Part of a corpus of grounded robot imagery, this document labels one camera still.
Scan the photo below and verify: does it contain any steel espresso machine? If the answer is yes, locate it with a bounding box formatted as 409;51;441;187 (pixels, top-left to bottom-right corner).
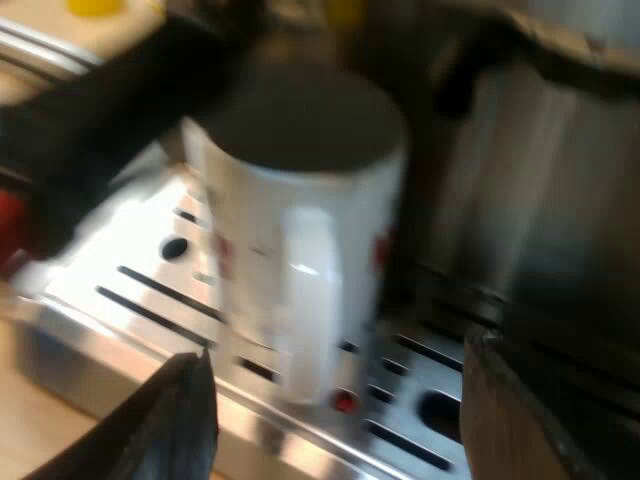
9;0;640;480

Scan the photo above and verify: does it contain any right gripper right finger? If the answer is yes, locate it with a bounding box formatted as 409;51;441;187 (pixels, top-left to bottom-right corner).
460;327;640;480

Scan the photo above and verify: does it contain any aluminium rail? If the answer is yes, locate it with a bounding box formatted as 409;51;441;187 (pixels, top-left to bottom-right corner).
0;18;104;76

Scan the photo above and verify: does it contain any filter holder with red-ended handle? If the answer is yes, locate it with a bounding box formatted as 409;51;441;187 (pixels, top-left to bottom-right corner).
0;14;261;266

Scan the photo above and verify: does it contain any white mug with red and black print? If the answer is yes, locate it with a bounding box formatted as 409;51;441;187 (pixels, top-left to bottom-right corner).
179;67;410;407

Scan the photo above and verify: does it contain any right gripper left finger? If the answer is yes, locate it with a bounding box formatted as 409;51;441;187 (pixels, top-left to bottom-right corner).
22;346;222;480

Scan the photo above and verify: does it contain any roll of yellow tape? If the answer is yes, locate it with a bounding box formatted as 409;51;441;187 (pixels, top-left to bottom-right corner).
67;0;122;15

